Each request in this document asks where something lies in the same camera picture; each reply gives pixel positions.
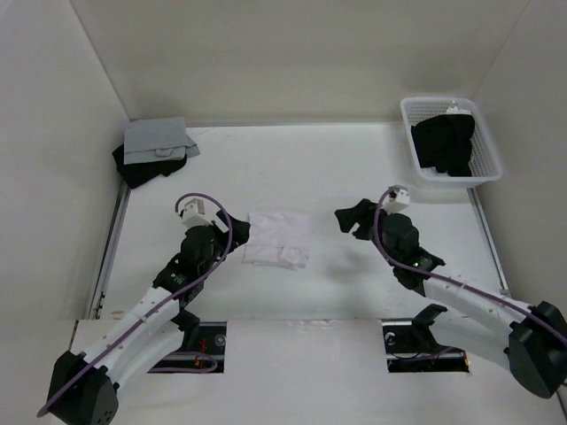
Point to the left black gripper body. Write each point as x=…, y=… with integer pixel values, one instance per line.
x=220, y=242

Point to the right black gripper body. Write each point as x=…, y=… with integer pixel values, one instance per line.
x=382, y=216

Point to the white tank top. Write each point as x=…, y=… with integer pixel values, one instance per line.
x=279, y=239

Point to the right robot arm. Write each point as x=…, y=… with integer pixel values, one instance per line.
x=529, y=341

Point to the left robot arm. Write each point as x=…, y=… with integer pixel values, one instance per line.
x=86, y=387

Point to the folded black tank top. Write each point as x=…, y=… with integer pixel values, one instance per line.
x=136, y=175

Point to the black tank top in basket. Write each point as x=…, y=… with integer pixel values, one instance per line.
x=444, y=143

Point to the folded grey tank top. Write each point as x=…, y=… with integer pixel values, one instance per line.
x=157, y=140

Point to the white plastic basket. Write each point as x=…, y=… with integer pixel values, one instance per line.
x=485, y=163

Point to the white garment under basket pile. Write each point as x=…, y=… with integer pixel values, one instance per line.
x=454, y=109

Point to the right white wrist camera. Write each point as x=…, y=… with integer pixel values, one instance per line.
x=398, y=198

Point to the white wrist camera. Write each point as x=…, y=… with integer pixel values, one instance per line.
x=398, y=198
x=193, y=214

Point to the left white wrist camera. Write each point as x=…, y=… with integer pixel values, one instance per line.
x=193, y=214

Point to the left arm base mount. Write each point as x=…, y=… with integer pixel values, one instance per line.
x=201, y=353

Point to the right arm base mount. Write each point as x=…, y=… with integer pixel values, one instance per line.
x=411, y=348

